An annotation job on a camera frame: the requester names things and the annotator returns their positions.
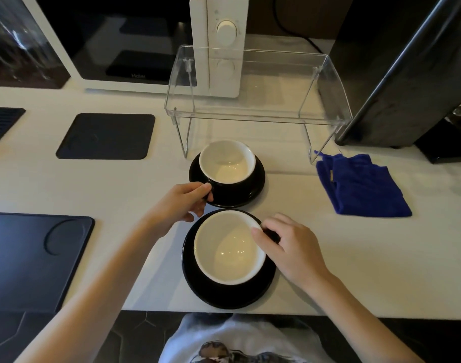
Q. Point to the person's right hand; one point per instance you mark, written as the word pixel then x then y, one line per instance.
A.
pixel 296 253

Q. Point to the person's left hand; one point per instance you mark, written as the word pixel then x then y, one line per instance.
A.
pixel 173 207

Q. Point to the person's right thumb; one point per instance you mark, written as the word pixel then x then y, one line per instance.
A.
pixel 263 243

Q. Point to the person's left thumb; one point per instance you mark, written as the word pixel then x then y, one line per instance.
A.
pixel 194 188

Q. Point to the person's right middle finger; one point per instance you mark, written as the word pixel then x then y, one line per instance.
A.
pixel 287 218

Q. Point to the large black white-lined cup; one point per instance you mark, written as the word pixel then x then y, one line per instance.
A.
pixel 226 249

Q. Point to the small black white-lined cup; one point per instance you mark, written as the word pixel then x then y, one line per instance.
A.
pixel 227 162

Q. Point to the person's right forearm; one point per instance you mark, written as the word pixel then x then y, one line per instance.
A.
pixel 359 328

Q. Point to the person's left forearm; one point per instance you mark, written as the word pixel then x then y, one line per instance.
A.
pixel 98 294

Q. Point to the small black saucer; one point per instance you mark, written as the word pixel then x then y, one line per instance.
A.
pixel 255 190

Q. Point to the large black saucer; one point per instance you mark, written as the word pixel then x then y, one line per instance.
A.
pixel 215 296

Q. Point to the blue folded cloth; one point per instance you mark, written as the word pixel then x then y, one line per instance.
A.
pixel 362 188

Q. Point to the person's white printed shirt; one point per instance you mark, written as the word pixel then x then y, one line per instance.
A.
pixel 245 336

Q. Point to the black square rubber mat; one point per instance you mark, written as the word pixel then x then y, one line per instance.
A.
pixel 105 136

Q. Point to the clear acrylic shelf riser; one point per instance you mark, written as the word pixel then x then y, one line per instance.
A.
pixel 260 92

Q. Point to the white microwave knob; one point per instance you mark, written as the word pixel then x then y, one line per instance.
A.
pixel 226 33
pixel 225 67

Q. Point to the white microwave oven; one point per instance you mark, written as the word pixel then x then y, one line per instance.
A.
pixel 139 41

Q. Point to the black coffee machine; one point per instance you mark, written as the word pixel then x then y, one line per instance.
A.
pixel 385 71

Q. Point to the black tamping mat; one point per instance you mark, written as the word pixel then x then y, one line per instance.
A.
pixel 26 260

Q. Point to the black ribbed mat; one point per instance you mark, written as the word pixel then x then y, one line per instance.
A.
pixel 2 124

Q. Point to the clear glassware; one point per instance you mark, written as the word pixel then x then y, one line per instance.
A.
pixel 19 37

